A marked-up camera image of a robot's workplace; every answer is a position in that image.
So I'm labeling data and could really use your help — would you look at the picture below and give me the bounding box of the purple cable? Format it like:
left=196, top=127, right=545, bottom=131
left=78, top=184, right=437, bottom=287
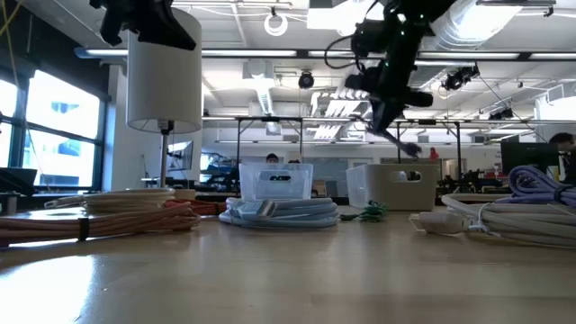
left=507, top=165, right=576, bottom=207

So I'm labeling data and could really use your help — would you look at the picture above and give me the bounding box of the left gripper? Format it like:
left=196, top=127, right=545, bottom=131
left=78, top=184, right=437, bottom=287
left=88, top=0, right=198, bottom=51

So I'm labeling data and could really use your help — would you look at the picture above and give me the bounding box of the white cable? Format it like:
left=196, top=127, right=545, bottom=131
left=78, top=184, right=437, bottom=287
left=409, top=193, right=576, bottom=249

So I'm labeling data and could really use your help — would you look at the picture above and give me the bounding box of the red orange cable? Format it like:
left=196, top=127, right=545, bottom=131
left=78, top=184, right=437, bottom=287
left=164, top=198, right=228, bottom=216

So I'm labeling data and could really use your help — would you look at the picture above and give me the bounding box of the cream cable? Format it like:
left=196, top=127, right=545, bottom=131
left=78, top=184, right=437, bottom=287
left=43, top=187, right=177, bottom=213

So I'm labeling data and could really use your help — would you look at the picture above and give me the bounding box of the small grey metal post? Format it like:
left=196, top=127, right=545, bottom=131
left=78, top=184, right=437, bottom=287
left=0, top=191, right=21, bottom=216

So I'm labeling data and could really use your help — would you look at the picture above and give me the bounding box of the black metal table frame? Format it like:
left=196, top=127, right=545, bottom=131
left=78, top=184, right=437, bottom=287
left=17, top=191, right=347, bottom=207

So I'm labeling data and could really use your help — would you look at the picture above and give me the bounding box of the black computer monitor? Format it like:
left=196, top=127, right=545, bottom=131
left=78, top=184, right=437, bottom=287
left=499, top=141, right=562, bottom=177

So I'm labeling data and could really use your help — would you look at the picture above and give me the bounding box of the white plastic bin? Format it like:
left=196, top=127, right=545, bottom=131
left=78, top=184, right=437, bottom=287
left=345, top=163, right=440, bottom=212

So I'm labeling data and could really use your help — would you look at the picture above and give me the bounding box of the black ceiling mounted camera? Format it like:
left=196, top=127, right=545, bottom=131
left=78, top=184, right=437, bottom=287
left=441, top=65, right=481, bottom=92

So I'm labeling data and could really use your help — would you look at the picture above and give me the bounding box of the black metal station frame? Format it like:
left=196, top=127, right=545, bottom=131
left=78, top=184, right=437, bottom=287
left=235, top=115, right=304, bottom=164
left=395, top=119, right=464, bottom=166

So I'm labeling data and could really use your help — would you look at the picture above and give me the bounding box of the wall mounted screen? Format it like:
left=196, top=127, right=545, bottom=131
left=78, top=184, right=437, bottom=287
left=166, top=140, right=195, bottom=173

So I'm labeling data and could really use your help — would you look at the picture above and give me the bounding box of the white ceiling light panel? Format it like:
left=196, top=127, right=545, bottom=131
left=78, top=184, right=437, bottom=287
left=307, top=0, right=392, bottom=37

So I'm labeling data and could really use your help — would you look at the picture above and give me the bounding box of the white cylinder shade table lamp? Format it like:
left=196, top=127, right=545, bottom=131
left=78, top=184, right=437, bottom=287
left=125, top=7, right=203, bottom=202

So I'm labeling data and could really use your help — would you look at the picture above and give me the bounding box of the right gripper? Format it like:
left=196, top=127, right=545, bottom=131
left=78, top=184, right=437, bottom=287
left=345, top=62, right=435, bottom=158

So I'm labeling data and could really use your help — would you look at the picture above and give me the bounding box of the salmon pink cable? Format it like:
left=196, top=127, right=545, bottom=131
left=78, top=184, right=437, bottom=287
left=0, top=201, right=203, bottom=248

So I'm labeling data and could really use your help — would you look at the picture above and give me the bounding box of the large glass window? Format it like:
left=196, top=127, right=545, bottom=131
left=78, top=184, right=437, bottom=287
left=0, top=67, right=108, bottom=193

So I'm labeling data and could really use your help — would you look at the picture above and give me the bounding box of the white hanging ring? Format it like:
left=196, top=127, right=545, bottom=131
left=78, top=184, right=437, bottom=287
left=263, top=12, right=289, bottom=38

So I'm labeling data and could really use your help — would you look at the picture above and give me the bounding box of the green cable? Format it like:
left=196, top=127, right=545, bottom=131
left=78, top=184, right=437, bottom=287
left=339, top=200, right=390, bottom=223

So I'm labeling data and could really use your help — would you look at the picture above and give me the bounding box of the clear plastic bin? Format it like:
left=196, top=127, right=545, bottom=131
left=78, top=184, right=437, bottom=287
left=238, top=162, right=314, bottom=202

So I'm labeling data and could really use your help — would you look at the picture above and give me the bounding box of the light blue cable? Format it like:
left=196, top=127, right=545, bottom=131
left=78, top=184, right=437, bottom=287
left=218, top=196, right=339, bottom=230

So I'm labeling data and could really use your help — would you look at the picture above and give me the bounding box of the silver ventilation duct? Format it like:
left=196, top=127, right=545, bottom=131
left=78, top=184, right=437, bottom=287
left=420, top=0, right=526, bottom=51

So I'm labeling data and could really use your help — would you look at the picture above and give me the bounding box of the overhead light bar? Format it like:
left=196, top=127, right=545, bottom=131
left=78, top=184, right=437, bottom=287
left=74, top=46, right=576, bottom=63

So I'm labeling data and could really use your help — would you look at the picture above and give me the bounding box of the black dome ceiling camera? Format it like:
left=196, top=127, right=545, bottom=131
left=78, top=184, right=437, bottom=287
left=297, top=70, right=316, bottom=90

